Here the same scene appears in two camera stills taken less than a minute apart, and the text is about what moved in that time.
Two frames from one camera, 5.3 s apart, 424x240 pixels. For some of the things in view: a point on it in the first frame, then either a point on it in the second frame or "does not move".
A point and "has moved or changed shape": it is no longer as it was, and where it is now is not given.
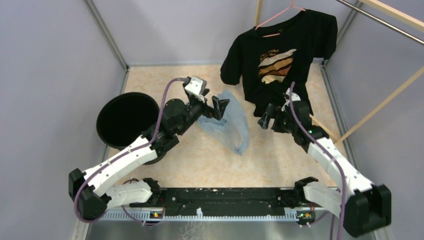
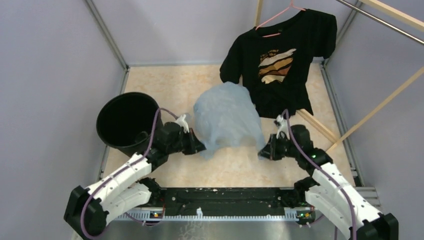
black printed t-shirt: [265, 61] does not move
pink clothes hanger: [291, 6] does not move
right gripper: [264, 121] → [269, 150]
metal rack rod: [383, 21] does not move
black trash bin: [123, 117] does not move
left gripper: [219, 106] → [195, 144]
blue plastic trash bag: [233, 127] has moved or changed shape
